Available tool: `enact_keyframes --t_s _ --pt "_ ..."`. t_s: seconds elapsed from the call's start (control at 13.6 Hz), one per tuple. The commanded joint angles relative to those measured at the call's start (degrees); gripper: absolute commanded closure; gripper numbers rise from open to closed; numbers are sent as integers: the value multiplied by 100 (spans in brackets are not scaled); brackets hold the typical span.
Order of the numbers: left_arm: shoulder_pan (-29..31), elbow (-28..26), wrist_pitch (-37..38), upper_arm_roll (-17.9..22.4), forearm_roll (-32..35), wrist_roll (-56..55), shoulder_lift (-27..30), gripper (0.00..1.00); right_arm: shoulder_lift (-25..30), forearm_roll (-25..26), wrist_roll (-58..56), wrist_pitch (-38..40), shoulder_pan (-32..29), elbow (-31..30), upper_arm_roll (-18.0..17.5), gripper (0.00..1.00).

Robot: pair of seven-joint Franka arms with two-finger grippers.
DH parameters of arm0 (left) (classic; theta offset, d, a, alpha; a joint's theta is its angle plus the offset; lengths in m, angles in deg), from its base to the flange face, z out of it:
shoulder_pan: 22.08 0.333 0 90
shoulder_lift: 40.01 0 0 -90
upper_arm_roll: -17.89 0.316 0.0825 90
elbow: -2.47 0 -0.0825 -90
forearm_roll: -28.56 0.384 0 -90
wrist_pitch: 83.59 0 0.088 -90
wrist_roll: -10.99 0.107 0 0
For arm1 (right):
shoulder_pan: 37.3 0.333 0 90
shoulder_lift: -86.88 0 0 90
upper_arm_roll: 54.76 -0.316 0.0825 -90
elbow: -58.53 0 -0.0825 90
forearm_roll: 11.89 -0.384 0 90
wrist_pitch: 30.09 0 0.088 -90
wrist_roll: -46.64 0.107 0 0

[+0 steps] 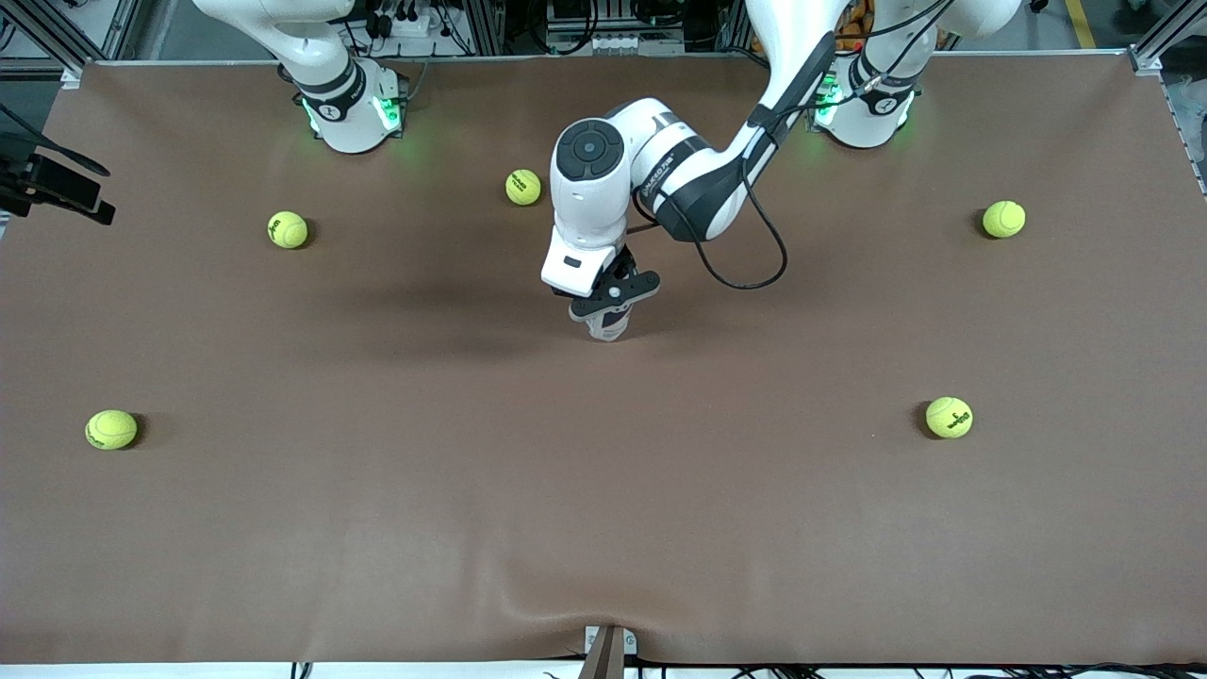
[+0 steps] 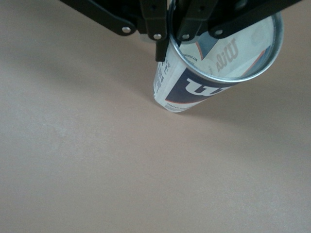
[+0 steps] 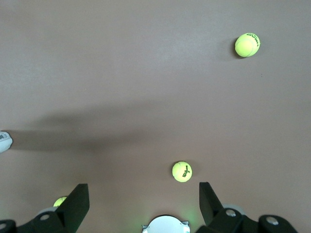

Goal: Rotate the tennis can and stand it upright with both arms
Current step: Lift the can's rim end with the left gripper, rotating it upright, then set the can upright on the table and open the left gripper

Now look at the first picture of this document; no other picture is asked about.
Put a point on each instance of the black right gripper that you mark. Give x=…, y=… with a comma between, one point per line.
x=58, y=182

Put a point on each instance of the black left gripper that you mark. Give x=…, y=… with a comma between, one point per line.
x=623, y=261

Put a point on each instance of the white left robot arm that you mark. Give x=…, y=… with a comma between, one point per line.
x=589, y=198

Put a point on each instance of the brown table mat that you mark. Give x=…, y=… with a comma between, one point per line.
x=603, y=519

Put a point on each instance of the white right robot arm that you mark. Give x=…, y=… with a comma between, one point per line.
x=349, y=123

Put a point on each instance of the orange snack bag pile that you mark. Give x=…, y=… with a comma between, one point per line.
x=856, y=14

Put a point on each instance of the aluminium station frame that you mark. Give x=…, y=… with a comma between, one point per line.
x=486, y=28

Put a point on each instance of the white power strip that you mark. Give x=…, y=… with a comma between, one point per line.
x=622, y=43

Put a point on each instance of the clear tennis ball can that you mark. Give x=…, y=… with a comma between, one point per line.
x=594, y=327

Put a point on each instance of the yellow tennis ball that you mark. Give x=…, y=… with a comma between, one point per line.
x=288, y=229
x=949, y=417
x=523, y=187
x=1003, y=219
x=111, y=429

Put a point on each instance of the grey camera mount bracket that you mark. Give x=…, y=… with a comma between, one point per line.
x=608, y=655

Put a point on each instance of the power strip with black plugs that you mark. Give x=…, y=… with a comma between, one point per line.
x=415, y=26

